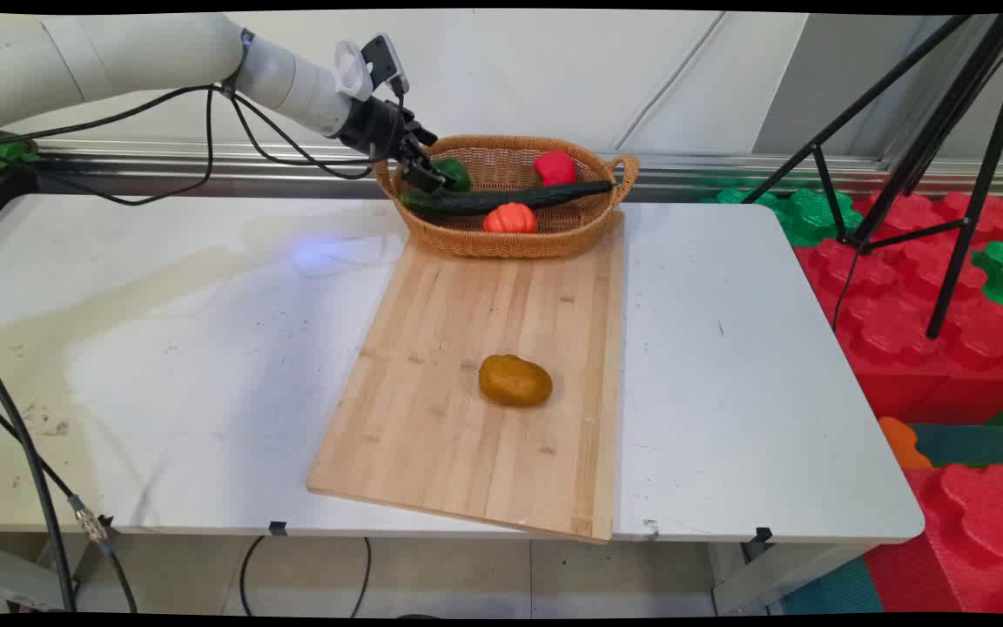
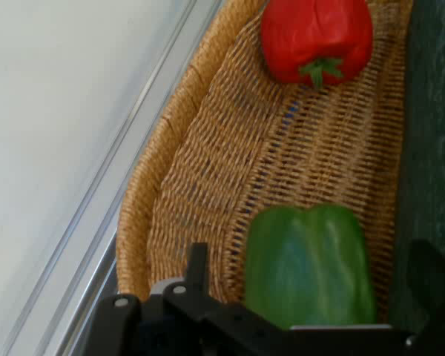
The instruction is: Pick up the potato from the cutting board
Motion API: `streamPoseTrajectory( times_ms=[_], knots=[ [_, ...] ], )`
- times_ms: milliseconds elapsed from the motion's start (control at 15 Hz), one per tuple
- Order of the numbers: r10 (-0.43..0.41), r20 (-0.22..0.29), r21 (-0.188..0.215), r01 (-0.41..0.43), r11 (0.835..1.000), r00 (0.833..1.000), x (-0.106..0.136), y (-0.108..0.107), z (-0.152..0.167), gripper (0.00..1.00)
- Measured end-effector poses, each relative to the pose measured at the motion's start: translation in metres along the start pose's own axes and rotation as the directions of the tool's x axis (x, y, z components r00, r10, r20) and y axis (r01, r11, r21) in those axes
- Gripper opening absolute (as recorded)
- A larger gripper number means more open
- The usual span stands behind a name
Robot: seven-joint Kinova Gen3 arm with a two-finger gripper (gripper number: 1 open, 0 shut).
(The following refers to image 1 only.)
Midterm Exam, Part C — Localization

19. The thin cable with metal connector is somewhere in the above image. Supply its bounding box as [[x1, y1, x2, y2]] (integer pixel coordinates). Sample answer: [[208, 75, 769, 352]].
[[0, 388, 138, 614]]

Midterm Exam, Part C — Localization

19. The teal foam block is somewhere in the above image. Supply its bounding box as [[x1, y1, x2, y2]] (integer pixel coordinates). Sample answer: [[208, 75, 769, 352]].
[[909, 423, 1003, 469]]

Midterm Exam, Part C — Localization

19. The metal wall rail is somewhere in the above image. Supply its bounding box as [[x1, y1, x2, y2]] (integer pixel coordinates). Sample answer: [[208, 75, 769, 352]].
[[31, 138, 1003, 199]]

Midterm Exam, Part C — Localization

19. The dark green toy cucumber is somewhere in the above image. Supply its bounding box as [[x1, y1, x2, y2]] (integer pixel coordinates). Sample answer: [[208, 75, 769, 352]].
[[400, 180, 615, 219]]

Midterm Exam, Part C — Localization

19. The brown toy potato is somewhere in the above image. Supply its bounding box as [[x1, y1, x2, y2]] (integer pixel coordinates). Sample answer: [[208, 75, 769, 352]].
[[478, 354, 554, 408]]

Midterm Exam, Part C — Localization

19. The woven wicker basket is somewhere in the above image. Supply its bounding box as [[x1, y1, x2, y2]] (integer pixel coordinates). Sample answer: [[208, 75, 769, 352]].
[[373, 134, 640, 260]]

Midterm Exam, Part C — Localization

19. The black tripod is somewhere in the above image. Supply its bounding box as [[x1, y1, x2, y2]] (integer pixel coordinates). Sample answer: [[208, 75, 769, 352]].
[[741, 12, 1003, 340]]

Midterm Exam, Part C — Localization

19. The black cable loop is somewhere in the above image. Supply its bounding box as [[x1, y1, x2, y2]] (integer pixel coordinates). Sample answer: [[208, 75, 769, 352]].
[[239, 536, 372, 619]]

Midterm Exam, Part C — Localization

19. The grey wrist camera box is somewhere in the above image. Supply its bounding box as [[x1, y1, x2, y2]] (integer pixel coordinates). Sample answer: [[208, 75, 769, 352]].
[[360, 33, 411, 97]]

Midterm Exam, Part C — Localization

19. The large red foam block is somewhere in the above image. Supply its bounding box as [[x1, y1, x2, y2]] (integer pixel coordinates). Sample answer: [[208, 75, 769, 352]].
[[793, 192, 1003, 425]]

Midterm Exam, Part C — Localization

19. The orange foam block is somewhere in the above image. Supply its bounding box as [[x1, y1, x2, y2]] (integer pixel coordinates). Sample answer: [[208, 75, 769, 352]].
[[878, 416, 934, 471]]

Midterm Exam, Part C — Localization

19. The white ribbed camera mount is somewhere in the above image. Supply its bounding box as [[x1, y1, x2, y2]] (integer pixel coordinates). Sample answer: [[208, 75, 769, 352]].
[[333, 40, 374, 103]]

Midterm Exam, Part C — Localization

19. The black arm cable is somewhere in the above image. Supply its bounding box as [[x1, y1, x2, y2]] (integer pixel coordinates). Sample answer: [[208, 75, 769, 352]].
[[0, 80, 407, 207]]

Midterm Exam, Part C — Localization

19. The orange toy pumpkin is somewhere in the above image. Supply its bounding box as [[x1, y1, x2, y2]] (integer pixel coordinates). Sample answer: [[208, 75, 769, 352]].
[[482, 203, 539, 234]]

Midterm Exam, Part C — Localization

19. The white table leg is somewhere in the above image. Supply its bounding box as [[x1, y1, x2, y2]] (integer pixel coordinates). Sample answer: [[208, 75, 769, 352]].
[[710, 540, 855, 616]]

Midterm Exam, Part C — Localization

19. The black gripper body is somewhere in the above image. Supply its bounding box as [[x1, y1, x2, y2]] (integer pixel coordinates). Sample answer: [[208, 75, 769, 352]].
[[338, 94, 420, 165]]

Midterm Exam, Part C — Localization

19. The thick black cable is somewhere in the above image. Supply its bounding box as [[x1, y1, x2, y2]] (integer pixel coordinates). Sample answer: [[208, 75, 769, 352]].
[[0, 334, 77, 614]]

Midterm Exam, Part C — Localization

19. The green toy bell pepper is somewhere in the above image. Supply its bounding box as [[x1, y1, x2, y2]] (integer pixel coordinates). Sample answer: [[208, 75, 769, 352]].
[[430, 158, 473, 193]]

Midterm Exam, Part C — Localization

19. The red toy bell pepper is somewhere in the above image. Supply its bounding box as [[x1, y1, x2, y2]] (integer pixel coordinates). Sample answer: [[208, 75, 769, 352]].
[[534, 151, 578, 187]]

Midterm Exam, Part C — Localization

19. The wooden cutting board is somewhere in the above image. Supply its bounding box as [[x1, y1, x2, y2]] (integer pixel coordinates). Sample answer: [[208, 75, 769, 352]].
[[306, 209, 626, 544]]

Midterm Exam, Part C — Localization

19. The teal foam floor mat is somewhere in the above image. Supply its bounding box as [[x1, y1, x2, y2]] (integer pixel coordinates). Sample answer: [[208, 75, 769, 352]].
[[780, 556, 885, 616]]

